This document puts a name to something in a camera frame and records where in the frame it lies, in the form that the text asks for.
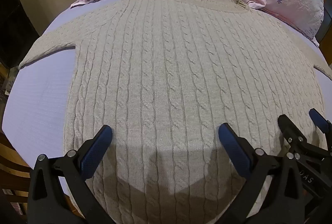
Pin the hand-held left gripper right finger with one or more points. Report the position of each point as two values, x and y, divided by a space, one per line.
234 154

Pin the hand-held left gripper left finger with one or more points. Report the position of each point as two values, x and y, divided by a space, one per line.
97 146

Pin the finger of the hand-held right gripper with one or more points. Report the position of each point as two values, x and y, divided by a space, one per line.
290 129
320 119

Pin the lavender bed sheet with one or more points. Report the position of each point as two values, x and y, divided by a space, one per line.
39 99

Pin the brown wooden furniture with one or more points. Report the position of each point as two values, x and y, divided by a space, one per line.
13 161

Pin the dark cabinet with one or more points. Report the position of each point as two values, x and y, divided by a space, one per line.
15 19

